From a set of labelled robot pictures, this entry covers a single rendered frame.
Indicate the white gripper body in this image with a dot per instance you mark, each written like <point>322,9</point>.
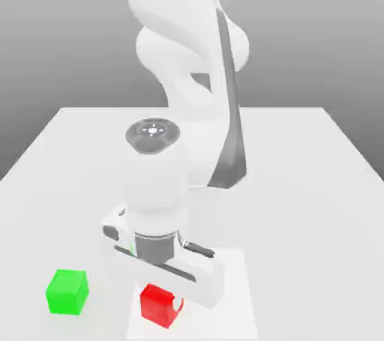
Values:
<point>207,281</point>

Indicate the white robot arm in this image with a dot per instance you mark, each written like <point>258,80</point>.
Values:
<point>186,47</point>

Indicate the small red cube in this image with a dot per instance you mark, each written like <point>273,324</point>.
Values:
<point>156,306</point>

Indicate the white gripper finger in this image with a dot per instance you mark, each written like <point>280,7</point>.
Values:
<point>178,302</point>

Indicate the small green cube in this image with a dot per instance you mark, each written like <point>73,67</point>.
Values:
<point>66,292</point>

